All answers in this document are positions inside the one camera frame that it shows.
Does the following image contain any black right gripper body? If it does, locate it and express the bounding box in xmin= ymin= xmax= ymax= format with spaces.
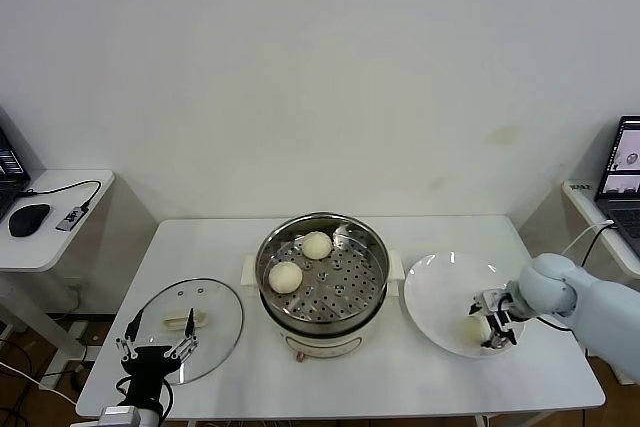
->
xmin=492 ymin=296 xmax=521 ymax=332

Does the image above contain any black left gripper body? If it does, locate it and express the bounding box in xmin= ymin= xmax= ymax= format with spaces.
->
xmin=119 ymin=344 xmax=178 ymax=408

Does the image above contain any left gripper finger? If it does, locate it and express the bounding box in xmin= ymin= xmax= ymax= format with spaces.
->
xmin=162 ymin=306 xmax=200 ymax=359
xmin=113 ymin=307 xmax=146 ymax=361

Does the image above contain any white steamed baozi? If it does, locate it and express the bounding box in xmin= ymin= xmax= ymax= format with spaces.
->
xmin=301 ymin=230 xmax=334 ymax=262
xmin=268 ymin=261 xmax=304 ymax=295
xmin=457 ymin=319 xmax=489 ymax=347

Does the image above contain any perforated steel steamer basket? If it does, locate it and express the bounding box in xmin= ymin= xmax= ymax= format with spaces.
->
xmin=241 ymin=213 xmax=405 ymax=328

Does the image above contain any round glass pot lid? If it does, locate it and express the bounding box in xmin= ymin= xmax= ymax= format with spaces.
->
xmin=128 ymin=276 xmax=245 ymax=386

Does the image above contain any white round plate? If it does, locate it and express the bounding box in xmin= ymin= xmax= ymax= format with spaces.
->
xmin=403 ymin=251 xmax=527 ymax=359

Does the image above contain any white side table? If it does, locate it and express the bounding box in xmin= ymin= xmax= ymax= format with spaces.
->
xmin=0 ymin=169 xmax=117 ymax=391
xmin=562 ymin=179 xmax=640 ymax=388

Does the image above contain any grey usb hub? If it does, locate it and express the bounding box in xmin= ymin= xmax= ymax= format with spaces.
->
xmin=54 ymin=204 xmax=85 ymax=233

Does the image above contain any cream electric cooker base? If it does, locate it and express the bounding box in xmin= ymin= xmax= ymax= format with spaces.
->
xmin=259 ymin=291 xmax=389 ymax=363

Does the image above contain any black computer mouse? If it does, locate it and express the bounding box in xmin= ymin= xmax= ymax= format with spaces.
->
xmin=8 ymin=202 xmax=52 ymax=238

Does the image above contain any open dark laptop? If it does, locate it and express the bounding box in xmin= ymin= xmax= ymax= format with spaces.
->
xmin=594 ymin=116 xmax=640 ymax=261
xmin=0 ymin=106 xmax=32 ymax=222

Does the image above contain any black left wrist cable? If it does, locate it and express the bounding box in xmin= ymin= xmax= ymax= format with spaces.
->
xmin=115 ymin=376 xmax=175 ymax=421

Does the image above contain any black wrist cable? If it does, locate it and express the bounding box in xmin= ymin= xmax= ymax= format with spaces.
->
xmin=494 ymin=296 xmax=574 ymax=333
xmin=115 ymin=376 xmax=175 ymax=421

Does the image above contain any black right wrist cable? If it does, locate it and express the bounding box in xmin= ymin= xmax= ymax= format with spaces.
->
xmin=494 ymin=296 xmax=574 ymax=333

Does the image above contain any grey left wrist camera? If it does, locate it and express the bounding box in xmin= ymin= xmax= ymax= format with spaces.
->
xmin=99 ymin=405 xmax=141 ymax=427

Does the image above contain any black cable with adapter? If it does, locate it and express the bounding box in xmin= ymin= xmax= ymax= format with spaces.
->
xmin=580 ymin=225 xmax=614 ymax=267

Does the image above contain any white charging cable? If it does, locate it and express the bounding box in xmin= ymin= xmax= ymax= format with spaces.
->
xmin=564 ymin=219 xmax=615 ymax=256

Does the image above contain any black hub cable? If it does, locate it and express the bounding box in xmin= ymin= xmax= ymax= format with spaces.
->
xmin=19 ymin=179 xmax=103 ymax=216

